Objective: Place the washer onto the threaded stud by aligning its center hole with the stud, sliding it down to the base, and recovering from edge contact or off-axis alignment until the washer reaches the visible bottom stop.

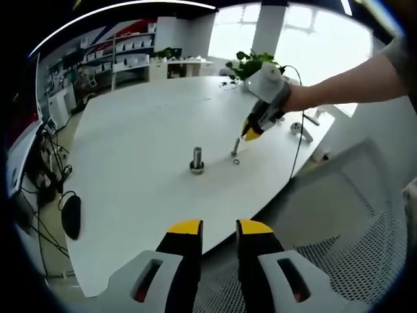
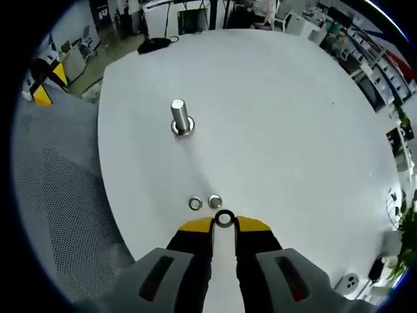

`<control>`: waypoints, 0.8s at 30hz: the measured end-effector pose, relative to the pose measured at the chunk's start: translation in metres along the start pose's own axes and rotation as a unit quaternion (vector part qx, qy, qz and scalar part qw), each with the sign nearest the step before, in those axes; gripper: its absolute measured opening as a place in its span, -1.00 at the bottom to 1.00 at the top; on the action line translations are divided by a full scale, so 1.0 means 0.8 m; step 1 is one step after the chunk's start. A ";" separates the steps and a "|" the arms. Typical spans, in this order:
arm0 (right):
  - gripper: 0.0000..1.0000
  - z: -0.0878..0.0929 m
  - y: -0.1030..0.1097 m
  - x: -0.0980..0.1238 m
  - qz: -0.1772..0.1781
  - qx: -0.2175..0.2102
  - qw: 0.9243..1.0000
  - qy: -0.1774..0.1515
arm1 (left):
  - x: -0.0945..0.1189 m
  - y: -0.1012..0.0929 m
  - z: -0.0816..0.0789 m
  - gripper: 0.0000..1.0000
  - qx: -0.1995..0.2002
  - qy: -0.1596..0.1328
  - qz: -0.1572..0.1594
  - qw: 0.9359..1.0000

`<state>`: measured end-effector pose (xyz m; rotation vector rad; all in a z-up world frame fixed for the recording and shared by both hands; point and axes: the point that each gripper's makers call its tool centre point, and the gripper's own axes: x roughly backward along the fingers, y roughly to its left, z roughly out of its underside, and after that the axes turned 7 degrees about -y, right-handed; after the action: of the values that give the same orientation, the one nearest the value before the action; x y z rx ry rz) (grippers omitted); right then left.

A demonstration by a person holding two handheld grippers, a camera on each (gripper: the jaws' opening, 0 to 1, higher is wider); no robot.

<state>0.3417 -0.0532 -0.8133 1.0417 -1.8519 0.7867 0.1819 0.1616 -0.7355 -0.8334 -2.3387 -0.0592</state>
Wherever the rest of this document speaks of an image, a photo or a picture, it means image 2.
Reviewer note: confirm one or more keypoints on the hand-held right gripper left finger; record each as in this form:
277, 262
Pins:
189, 254

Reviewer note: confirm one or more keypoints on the green potted plant white pot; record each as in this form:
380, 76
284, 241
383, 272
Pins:
405, 234

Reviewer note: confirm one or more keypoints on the thin steel threaded stud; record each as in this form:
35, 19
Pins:
215, 201

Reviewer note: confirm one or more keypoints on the black steel washer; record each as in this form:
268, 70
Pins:
217, 219

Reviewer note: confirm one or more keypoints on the thick steel threaded stud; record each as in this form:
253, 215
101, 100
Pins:
180, 114

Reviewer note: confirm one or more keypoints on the black power adapter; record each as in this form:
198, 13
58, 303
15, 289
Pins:
376, 269

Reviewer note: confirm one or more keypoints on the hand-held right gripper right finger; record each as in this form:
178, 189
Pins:
257, 254

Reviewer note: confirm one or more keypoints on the white handheld controller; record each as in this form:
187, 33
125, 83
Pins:
347, 282

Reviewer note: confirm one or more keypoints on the silver steel washer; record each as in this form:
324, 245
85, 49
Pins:
191, 203

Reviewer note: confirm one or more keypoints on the white storage shelf with boxes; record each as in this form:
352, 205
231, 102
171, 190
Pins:
384, 71

